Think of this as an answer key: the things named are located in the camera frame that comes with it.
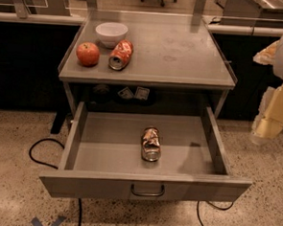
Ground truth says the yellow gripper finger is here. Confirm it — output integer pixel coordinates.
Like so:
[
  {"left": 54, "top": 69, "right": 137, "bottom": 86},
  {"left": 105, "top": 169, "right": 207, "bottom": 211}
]
[
  {"left": 253, "top": 40, "right": 278, "bottom": 65},
  {"left": 250, "top": 85, "right": 283, "bottom": 146}
]

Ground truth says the crushed orange can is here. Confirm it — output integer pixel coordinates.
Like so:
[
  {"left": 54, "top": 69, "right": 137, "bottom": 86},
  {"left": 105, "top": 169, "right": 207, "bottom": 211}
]
[{"left": 141, "top": 126, "right": 161, "bottom": 162}]

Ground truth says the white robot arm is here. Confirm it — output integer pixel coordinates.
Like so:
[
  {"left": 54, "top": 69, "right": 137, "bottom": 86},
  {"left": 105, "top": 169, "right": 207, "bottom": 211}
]
[{"left": 249, "top": 35, "right": 283, "bottom": 146}]

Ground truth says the grey metal cabinet counter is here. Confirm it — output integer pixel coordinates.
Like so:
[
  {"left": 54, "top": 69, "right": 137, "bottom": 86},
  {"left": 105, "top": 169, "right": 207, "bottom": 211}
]
[{"left": 59, "top": 10, "right": 236, "bottom": 115}]

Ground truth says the red orange soda can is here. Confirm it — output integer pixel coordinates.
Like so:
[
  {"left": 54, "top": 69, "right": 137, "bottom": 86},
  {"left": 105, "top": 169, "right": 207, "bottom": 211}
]
[{"left": 108, "top": 39, "right": 134, "bottom": 71}]

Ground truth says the grey open drawer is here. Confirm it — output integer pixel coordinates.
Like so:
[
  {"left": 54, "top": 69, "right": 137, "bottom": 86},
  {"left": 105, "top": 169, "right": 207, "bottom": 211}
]
[{"left": 39, "top": 103, "right": 251, "bottom": 202}]

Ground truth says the right background bench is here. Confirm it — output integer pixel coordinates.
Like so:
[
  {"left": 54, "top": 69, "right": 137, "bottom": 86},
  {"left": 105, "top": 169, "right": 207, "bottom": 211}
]
[{"left": 203, "top": 0, "right": 283, "bottom": 37}]

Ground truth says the background bench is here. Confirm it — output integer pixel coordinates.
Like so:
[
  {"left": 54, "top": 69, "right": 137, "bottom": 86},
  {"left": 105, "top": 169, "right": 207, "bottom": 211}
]
[
  {"left": 203, "top": 0, "right": 283, "bottom": 37},
  {"left": 0, "top": 0, "right": 87, "bottom": 26}
]

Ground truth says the white label sticker right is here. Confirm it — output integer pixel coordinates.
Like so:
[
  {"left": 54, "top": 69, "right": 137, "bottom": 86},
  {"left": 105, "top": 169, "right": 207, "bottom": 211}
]
[{"left": 135, "top": 87, "right": 150, "bottom": 100}]

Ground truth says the white label sticker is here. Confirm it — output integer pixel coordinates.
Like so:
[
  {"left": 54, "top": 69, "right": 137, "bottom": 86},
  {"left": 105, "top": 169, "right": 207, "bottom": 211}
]
[
  {"left": 118, "top": 87, "right": 134, "bottom": 100},
  {"left": 135, "top": 87, "right": 150, "bottom": 100}
]

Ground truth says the white label sticker left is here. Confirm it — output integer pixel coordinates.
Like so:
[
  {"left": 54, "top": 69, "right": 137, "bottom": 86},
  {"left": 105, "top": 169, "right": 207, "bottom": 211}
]
[{"left": 118, "top": 87, "right": 134, "bottom": 100}]

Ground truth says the white bowl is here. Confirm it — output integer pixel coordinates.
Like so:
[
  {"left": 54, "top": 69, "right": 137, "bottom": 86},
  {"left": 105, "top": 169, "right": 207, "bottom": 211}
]
[{"left": 96, "top": 22, "right": 129, "bottom": 48}]

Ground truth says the red apple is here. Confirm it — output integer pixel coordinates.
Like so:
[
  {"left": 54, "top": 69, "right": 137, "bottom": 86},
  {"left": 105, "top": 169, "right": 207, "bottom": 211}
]
[{"left": 76, "top": 42, "right": 100, "bottom": 67}]

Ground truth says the left background bench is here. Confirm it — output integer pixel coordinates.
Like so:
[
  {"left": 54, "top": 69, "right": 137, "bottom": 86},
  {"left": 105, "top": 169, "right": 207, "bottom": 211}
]
[{"left": 0, "top": 0, "right": 87, "bottom": 26}]

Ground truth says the blue tape floor mark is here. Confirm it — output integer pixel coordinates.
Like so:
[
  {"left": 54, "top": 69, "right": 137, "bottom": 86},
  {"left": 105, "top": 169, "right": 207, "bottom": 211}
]
[{"left": 30, "top": 215, "right": 67, "bottom": 226}]

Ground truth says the black floor cable right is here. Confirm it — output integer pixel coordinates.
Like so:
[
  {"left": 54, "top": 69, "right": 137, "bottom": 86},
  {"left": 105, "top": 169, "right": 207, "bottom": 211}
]
[{"left": 194, "top": 199, "right": 235, "bottom": 226}]

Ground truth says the black floor cable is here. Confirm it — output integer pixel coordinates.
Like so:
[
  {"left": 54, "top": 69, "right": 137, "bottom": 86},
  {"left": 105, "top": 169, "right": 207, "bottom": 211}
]
[
  {"left": 23, "top": 136, "right": 88, "bottom": 226},
  {"left": 194, "top": 199, "right": 235, "bottom": 226}
]

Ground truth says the black drawer handle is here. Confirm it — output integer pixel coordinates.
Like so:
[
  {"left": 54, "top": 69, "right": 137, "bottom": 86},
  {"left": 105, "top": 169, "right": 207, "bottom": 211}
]
[{"left": 130, "top": 185, "right": 165, "bottom": 197}]

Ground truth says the black floor cable left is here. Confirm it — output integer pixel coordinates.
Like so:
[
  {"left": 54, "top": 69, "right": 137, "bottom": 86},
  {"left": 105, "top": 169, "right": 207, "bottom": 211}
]
[{"left": 23, "top": 136, "right": 88, "bottom": 226}]

